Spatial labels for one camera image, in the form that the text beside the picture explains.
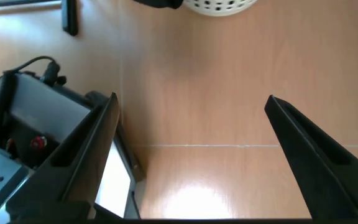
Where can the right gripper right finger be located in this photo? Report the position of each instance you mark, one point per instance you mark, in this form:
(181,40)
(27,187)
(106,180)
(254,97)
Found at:
(331,193)

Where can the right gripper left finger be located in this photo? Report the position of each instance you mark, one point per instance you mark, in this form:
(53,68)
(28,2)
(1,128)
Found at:
(42,193)

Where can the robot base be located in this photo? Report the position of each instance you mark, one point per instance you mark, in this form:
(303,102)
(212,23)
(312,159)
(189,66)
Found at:
(42,105)

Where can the black clothes rack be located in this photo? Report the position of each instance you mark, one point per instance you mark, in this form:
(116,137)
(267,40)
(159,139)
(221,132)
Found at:
(69,18)

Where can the white laundry basket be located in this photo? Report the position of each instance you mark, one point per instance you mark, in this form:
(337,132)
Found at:
(219,7)

